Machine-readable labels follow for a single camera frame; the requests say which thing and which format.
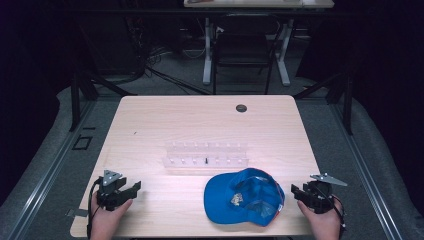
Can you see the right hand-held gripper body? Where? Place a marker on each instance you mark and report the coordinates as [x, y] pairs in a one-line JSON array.
[[320, 196]]

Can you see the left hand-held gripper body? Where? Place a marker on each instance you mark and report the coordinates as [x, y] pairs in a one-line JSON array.
[[111, 190]]

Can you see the blue baseball cap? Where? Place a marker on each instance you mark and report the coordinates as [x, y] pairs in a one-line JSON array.
[[233, 200]]

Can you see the person's left hand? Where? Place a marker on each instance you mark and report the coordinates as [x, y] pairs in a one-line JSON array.
[[108, 221]]

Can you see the person's right hand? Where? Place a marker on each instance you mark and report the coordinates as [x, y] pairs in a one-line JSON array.
[[322, 225]]

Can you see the grey tape strip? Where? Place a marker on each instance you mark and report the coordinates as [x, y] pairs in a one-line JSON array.
[[75, 212]]

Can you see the black tape square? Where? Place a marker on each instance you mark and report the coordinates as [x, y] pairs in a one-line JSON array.
[[75, 143]]

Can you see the clear acrylic rack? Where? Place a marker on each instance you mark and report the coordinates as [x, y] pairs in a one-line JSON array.
[[205, 155]]

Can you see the black metal stand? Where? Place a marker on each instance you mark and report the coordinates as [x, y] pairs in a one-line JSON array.
[[347, 103], [76, 100]]

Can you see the dark round table grommet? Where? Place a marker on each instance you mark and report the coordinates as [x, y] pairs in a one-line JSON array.
[[241, 108]]

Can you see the black chair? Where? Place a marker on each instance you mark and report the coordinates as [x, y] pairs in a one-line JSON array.
[[243, 46]]

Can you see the white desk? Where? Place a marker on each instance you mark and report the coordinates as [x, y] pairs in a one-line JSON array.
[[253, 3]]

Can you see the aluminium floor rail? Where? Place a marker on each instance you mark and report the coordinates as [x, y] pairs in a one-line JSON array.
[[366, 173], [50, 180]]

